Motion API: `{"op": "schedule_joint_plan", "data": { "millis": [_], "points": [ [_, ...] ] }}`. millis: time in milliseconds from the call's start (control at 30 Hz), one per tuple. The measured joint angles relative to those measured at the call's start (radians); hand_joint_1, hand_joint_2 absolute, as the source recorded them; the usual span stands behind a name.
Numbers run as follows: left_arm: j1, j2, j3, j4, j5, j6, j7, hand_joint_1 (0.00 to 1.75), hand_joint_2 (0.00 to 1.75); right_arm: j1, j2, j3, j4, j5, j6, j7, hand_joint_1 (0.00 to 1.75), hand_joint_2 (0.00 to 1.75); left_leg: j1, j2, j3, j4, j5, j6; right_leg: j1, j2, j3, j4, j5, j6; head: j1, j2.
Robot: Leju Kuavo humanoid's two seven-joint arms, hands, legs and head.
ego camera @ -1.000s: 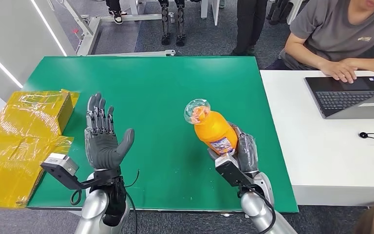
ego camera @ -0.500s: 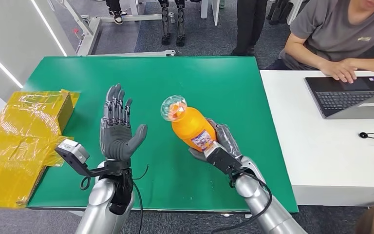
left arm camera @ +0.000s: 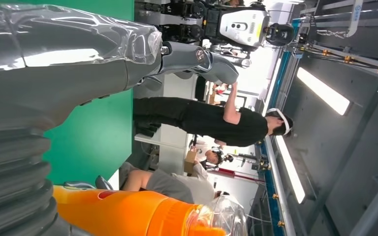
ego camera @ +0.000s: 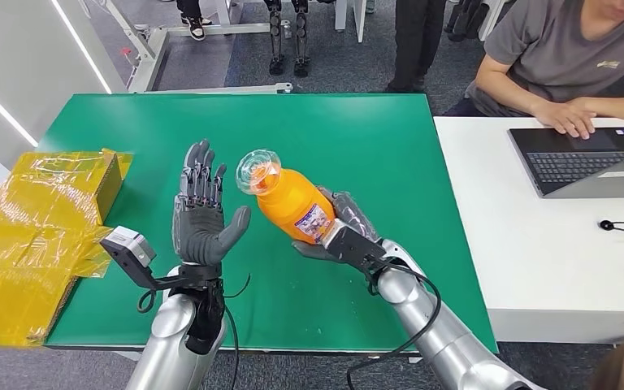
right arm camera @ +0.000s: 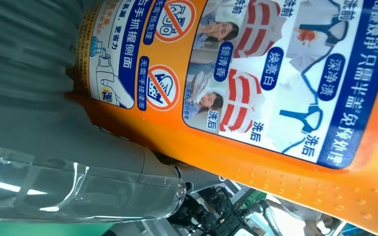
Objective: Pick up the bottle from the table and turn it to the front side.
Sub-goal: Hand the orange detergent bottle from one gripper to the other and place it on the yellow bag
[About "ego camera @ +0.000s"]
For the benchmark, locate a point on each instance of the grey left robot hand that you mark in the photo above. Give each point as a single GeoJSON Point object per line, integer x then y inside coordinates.
{"type": "Point", "coordinates": [201, 237]}

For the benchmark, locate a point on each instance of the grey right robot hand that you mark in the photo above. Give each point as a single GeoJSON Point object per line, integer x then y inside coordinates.
{"type": "Point", "coordinates": [352, 212]}

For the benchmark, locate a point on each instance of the orange bottle with clear cap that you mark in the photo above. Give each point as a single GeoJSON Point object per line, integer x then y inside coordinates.
{"type": "Point", "coordinates": [290, 204]}

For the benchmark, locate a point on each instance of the person's right forearm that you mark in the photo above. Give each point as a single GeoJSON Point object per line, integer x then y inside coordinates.
{"type": "Point", "coordinates": [506, 89]}

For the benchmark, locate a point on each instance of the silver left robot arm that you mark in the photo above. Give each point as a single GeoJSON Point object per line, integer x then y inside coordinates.
{"type": "Point", "coordinates": [172, 344]}

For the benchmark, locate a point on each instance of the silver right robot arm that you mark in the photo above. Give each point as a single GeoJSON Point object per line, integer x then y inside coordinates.
{"type": "Point", "coordinates": [441, 339]}

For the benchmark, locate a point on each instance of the yellow film-wrapped cardboard box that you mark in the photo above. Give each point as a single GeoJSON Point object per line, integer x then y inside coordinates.
{"type": "Point", "coordinates": [26, 226]}

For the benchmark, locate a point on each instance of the black humanoid robot leg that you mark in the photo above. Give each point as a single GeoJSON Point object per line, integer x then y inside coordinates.
{"type": "Point", "coordinates": [300, 43]}
{"type": "Point", "coordinates": [275, 43]}

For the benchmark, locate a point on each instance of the standing person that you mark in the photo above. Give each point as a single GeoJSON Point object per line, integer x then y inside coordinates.
{"type": "Point", "coordinates": [414, 37]}

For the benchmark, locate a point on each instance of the white desk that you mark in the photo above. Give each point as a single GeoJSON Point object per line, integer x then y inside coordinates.
{"type": "Point", "coordinates": [532, 258]}

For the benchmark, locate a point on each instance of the white table legs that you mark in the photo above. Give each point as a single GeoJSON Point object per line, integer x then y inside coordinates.
{"type": "Point", "coordinates": [357, 19]}

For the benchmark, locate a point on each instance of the person's legs with sneakers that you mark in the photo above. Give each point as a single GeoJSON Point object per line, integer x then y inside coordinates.
{"type": "Point", "coordinates": [195, 27]}

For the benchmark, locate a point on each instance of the black leaning equipment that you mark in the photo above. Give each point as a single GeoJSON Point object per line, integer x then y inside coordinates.
{"type": "Point", "coordinates": [462, 19]}

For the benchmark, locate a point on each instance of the dark grey laptop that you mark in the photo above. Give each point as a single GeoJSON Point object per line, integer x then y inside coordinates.
{"type": "Point", "coordinates": [576, 161]}

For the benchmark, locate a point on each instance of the person's right hand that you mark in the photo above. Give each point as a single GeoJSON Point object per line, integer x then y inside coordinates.
{"type": "Point", "coordinates": [565, 118]}

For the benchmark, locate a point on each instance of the seated person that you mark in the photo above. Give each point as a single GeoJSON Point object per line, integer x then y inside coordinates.
{"type": "Point", "coordinates": [554, 48]}

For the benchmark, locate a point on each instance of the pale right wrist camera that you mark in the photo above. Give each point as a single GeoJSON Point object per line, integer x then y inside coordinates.
{"type": "Point", "coordinates": [352, 245]}

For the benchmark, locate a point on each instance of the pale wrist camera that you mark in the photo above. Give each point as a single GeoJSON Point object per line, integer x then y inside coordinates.
{"type": "Point", "coordinates": [129, 245]}
{"type": "Point", "coordinates": [352, 245]}

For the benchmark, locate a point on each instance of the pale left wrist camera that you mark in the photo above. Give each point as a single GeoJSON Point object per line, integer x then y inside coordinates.
{"type": "Point", "coordinates": [129, 245]}

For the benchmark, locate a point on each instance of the white metal frame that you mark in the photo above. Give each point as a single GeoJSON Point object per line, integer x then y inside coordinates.
{"type": "Point", "coordinates": [148, 54]}

